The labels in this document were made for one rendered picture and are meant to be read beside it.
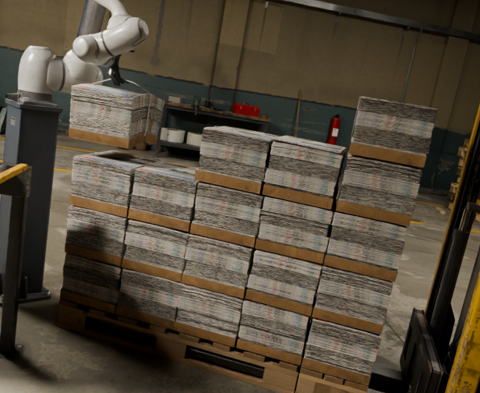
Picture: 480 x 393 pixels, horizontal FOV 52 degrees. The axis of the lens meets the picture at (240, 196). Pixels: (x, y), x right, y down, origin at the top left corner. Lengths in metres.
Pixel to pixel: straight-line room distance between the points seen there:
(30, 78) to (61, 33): 6.52
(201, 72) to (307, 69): 1.87
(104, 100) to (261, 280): 1.01
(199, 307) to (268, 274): 0.35
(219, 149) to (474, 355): 1.22
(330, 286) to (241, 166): 0.61
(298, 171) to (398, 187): 0.39
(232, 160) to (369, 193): 0.56
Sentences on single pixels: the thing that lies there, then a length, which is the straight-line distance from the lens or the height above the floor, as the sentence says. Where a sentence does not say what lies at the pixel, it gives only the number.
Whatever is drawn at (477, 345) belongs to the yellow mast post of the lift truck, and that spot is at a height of 0.51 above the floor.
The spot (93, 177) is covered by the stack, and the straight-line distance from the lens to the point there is 2.29.
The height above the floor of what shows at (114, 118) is 1.02.
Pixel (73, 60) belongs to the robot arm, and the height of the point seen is 1.24.
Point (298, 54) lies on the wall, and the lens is 9.05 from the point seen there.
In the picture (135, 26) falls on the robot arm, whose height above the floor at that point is 1.39.
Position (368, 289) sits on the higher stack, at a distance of 2.08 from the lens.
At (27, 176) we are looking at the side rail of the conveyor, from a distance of 2.09.
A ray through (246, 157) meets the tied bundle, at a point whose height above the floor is 0.97.
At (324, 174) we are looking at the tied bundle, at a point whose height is 0.97.
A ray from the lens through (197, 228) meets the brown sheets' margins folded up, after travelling 2.12.
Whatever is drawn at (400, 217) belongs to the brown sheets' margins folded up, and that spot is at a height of 0.86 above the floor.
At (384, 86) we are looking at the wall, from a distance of 9.51.
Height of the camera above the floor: 1.22
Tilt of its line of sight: 11 degrees down
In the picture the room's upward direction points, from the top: 10 degrees clockwise
